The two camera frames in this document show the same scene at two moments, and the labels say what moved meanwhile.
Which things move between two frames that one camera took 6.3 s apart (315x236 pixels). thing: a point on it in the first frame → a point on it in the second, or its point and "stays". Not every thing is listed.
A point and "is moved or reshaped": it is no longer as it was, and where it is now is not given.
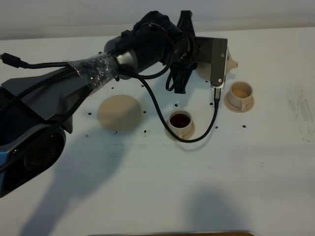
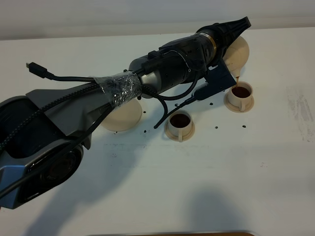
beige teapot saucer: (119, 113) stays
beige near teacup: (180, 123) stays
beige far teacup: (240, 94) stays
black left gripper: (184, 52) → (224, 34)
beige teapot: (204, 70) is moved or reshaped
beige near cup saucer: (172, 137) stays
